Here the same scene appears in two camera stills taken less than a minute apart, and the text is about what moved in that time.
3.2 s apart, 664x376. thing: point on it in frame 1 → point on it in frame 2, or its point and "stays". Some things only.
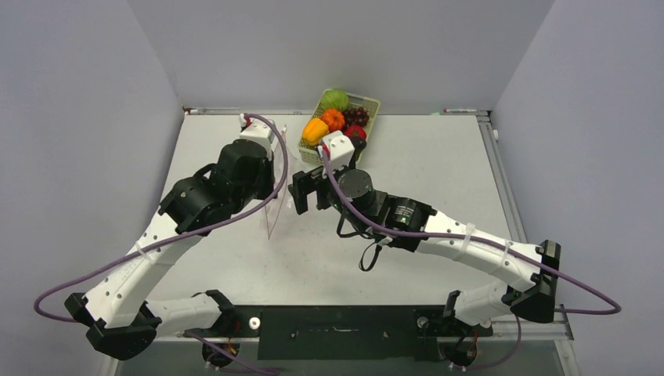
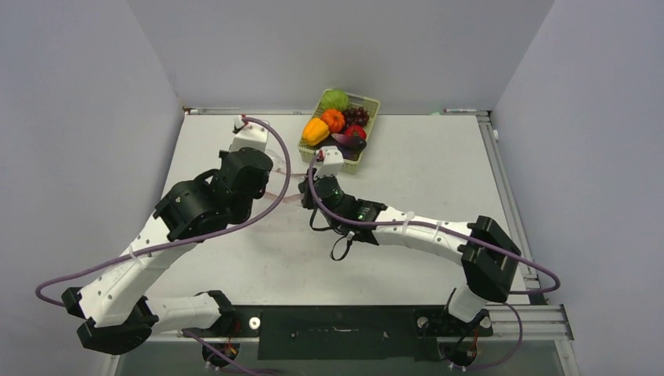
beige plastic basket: x=310 y=153 → x=351 y=164
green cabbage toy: x=334 y=99 stays
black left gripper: x=268 y=168 stays
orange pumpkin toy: x=333 y=119 stays
